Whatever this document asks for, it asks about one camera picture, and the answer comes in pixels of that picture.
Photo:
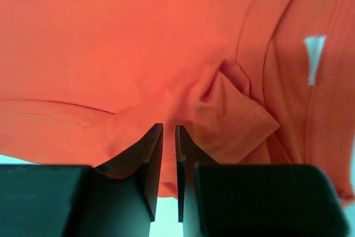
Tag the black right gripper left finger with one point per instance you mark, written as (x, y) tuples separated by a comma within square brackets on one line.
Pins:
[(116, 198)]

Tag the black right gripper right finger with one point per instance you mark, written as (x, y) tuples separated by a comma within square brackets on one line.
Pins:
[(253, 199)]

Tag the orange t shirt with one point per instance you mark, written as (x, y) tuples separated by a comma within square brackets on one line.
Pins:
[(252, 81)]

